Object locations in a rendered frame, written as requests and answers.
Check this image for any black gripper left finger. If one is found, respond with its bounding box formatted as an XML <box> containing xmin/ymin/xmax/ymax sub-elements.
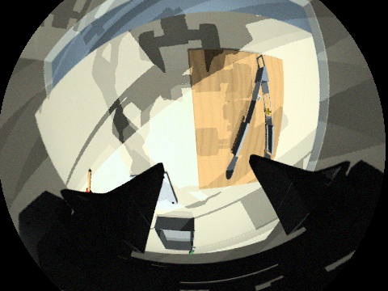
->
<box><xmin>61</xmin><ymin>162</ymin><xmax>165</xmax><ymax>255</ymax></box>

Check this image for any wooden board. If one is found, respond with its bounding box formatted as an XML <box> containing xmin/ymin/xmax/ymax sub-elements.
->
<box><xmin>188</xmin><ymin>49</ymin><xmax>284</xmax><ymax>190</ymax></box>

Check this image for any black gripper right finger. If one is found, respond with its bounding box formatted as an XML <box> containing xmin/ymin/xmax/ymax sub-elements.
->
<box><xmin>249</xmin><ymin>154</ymin><xmax>350</xmax><ymax>235</ymax></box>

